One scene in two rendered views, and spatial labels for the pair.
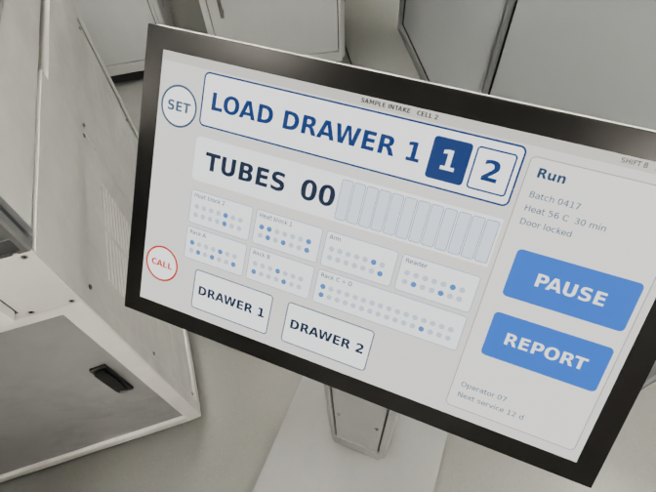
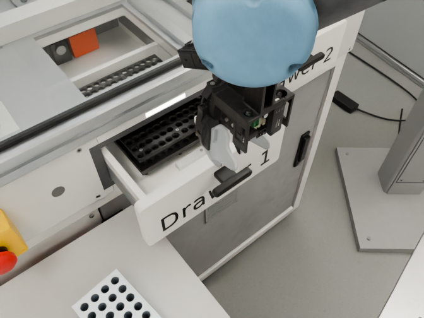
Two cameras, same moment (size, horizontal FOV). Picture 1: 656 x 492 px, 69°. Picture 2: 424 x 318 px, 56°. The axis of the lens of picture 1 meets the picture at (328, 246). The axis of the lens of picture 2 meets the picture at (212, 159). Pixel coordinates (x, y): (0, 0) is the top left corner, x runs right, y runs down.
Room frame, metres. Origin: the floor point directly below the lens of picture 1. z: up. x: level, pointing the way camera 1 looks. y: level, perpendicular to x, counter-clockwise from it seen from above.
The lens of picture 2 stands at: (-0.25, 1.05, 1.40)
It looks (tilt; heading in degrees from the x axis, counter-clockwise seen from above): 51 degrees down; 336
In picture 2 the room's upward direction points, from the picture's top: straight up
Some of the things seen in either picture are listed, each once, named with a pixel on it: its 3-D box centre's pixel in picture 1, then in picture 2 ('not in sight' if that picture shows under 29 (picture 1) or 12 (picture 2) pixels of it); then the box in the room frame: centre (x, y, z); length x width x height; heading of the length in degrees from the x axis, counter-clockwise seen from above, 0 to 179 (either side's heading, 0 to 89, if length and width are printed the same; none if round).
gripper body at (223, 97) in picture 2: not in sight; (245, 86); (0.05, 0.88, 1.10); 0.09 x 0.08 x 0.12; 14
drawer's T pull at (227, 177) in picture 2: not in sight; (227, 176); (0.07, 0.88, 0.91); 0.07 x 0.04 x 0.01; 104
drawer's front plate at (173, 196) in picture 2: not in sight; (216, 178); (0.10, 0.89, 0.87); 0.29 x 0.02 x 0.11; 104
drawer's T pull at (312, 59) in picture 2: not in sight; (306, 58); (0.27, 0.61, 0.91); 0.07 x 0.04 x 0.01; 104
